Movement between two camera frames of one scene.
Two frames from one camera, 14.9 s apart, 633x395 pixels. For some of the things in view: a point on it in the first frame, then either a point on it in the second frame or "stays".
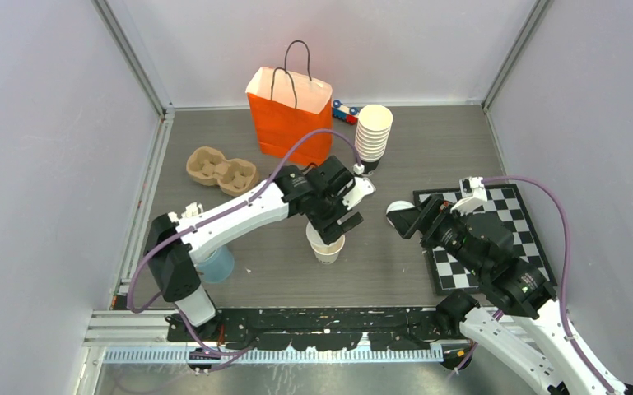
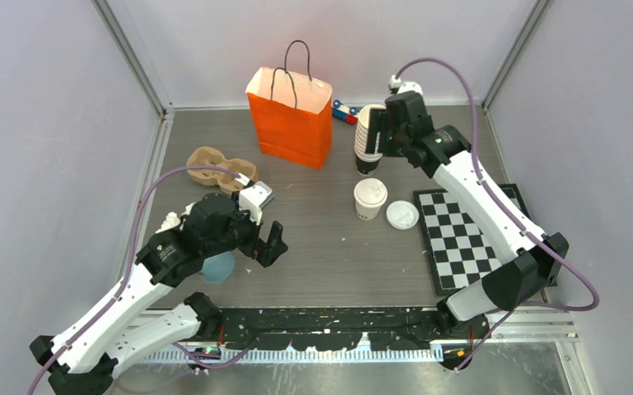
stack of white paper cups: (372, 136) stays
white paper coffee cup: (325, 253) -> (367, 213)
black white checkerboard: (453, 271) stays
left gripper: (328, 232) -> (264, 252)
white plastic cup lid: (399, 205) -> (370, 192)
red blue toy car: (346, 113) stays
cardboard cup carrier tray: (234, 177) stays
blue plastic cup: (218, 267) stays
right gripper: (407, 220) -> (380, 121)
